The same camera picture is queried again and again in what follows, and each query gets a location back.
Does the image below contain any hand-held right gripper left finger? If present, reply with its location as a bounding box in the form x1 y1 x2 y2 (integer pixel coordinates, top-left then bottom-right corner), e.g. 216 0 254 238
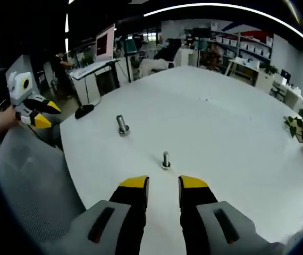
69 175 150 255

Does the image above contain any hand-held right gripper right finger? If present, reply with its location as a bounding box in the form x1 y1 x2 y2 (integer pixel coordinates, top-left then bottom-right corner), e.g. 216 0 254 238
178 175 285 255

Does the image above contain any small metal threaded stud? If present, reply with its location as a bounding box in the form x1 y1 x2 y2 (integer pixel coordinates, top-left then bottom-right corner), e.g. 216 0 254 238
161 150 172 170

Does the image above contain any large metal threaded stud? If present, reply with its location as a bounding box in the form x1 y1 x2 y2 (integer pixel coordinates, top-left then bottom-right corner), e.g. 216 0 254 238
115 114 130 137

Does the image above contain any black oval floor base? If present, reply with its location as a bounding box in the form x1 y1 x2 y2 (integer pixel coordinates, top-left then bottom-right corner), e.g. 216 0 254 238
74 104 95 120

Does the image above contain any person's left hand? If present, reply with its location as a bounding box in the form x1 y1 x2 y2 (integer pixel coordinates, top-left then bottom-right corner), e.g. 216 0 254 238
0 109 18 138

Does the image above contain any grey mesh office chair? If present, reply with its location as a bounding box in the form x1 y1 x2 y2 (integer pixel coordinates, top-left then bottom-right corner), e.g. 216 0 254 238
0 126 88 247

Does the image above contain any white standing desk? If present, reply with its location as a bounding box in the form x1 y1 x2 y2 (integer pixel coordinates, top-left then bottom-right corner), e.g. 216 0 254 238
69 58 122 107

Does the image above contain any large computer monitor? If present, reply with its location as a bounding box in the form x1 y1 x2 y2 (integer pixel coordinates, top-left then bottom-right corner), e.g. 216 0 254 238
95 24 115 61

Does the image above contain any teal panel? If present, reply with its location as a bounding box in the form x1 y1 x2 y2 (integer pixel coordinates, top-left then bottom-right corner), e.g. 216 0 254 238
124 37 138 54

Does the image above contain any white low cabinet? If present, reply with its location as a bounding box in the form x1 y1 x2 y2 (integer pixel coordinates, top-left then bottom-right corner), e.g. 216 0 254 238
255 70 272 94

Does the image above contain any white side table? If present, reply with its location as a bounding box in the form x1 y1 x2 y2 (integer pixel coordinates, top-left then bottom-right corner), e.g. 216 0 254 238
228 57 261 78

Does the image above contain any small green potted plant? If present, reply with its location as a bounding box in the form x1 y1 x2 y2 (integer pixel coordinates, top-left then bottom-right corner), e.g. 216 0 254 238
260 63 279 75

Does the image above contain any small black monitor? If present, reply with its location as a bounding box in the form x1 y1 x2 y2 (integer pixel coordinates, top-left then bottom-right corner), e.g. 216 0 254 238
280 69 292 86

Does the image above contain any shelving rack with white bins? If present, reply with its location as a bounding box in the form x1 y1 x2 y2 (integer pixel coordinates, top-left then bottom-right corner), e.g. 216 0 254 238
210 22 274 60

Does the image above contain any long curved ceiling light strip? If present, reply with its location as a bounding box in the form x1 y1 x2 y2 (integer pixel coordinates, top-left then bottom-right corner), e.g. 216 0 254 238
143 2 303 45

